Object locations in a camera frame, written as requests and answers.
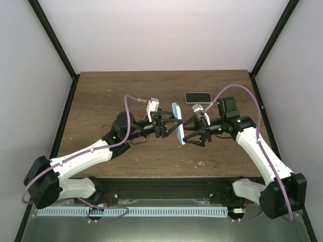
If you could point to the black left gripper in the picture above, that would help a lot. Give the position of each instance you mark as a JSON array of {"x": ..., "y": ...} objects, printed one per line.
[{"x": 161, "y": 130}]

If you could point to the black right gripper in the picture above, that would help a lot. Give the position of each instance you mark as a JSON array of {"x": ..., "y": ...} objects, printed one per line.
[{"x": 203, "y": 134}]

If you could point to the light blue phone case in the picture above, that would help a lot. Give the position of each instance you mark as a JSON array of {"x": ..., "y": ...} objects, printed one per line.
[{"x": 180, "y": 128}]

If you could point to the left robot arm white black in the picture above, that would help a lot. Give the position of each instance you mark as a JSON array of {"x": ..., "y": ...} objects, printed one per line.
[{"x": 50, "y": 180}]

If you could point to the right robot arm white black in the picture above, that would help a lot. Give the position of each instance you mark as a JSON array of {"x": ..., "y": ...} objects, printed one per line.
[{"x": 283, "y": 191}]

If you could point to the phone in lilac case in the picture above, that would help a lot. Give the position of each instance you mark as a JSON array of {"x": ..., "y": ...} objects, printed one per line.
[{"x": 198, "y": 97}]

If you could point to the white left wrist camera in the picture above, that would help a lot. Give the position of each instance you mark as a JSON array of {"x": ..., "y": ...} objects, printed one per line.
[{"x": 152, "y": 105}]

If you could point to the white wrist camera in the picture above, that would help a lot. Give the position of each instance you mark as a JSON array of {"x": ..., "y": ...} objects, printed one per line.
[
  {"x": 152, "y": 105},
  {"x": 201, "y": 113}
]

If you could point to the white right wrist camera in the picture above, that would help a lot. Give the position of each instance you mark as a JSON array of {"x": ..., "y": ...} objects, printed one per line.
[{"x": 201, "y": 113}]

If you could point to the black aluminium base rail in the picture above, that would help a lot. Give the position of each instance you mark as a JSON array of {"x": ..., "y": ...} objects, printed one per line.
[{"x": 216, "y": 190}]

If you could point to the light blue slotted cable duct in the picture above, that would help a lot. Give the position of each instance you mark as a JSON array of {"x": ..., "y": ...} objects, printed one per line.
[{"x": 136, "y": 212}]

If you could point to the black frame post right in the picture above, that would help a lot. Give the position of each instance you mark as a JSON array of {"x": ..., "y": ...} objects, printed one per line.
[{"x": 279, "y": 27}]

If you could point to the black frame post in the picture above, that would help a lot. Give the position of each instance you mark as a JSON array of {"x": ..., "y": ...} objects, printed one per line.
[
  {"x": 279, "y": 27},
  {"x": 38, "y": 10}
]

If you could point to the black frame post left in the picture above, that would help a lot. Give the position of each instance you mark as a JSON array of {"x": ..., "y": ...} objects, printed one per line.
[{"x": 38, "y": 10}]

